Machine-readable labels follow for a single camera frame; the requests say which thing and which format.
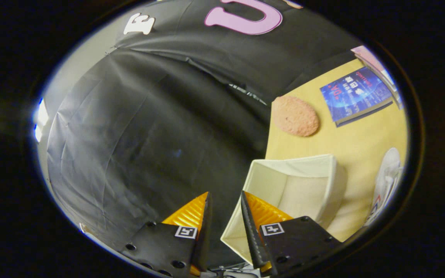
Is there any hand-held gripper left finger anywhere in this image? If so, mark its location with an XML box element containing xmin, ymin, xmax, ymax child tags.
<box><xmin>121</xmin><ymin>192</ymin><xmax>213</xmax><ymax>278</ymax></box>

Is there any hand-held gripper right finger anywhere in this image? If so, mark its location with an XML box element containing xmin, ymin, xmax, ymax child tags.
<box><xmin>240</xmin><ymin>190</ymin><xmax>342</xmax><ymax>276</ymax></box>

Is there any beige fabric storage box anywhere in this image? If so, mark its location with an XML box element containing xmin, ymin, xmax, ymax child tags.
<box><xmin>221</xmin><ymin>154</ymin><xmax>347</xmax><ymax>267</ymax></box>

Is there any white shoe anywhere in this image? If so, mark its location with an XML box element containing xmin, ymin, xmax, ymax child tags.
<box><xmin>365</xmin><ymin>147</ymin><xmax>404</xmax><ymax>227</ymax></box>

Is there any black backdrop cloth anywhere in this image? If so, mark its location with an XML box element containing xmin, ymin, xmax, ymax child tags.
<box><xmin>37</xmin><ymin>0</ymin><xmax>362</xmax><ymax>267</ymax></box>

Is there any orange fuzzy round plush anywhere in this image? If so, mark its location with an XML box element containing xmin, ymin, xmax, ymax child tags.
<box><xmin>271</xmin><ymin>96</ymin><xmax>319</xmax><ymax>137</ymax></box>

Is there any grey blue cover book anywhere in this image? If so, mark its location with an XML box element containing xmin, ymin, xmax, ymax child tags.
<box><xmin>391</xmin><ymin>87</ymin><xmax>404</xmax><ymax>110</ymax></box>

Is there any white cover book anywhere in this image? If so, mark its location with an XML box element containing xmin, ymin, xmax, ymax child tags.
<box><xmin>358</xmin><ymin>58</ymin><xmax>401</xmax><ymax>103</ymax></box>

